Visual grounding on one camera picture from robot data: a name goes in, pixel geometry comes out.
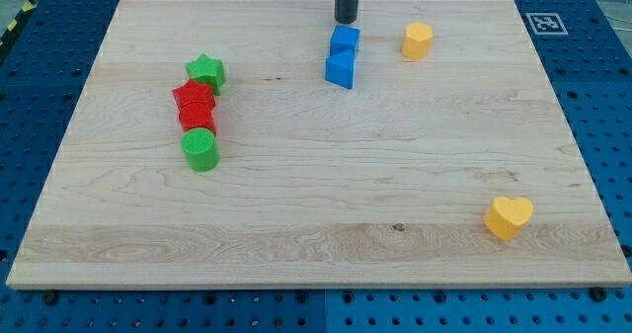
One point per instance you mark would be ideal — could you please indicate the blue cube block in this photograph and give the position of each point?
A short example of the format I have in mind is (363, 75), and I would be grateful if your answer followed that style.
(344, 38)

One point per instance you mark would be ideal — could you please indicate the blue triangle block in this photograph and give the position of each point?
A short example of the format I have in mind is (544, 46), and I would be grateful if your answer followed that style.
(340, 68)

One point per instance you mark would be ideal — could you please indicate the wooden board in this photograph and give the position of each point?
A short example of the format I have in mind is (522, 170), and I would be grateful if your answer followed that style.
(381, 186)

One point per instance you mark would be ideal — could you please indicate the green cylinder block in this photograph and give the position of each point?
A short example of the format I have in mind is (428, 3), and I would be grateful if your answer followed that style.
(200, 149)

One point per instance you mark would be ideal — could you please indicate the red cylinder block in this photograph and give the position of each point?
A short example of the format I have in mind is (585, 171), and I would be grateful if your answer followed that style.
(196, 115)

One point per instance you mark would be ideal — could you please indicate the green star block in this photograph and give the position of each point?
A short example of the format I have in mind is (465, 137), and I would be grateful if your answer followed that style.
(208, 71)

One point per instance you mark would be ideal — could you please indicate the red pentagon block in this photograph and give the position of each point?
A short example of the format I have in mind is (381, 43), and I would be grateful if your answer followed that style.
(194, 92)

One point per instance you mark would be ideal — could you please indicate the yellow hexagon block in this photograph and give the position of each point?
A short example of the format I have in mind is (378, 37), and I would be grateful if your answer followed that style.
(418, 38)

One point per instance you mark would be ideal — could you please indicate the yellow heart block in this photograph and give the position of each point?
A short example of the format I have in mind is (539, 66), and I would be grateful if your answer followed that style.
(506, 217)

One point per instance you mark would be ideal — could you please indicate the white fiducial marker tag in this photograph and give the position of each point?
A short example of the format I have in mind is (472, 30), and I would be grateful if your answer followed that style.
(546, 24)

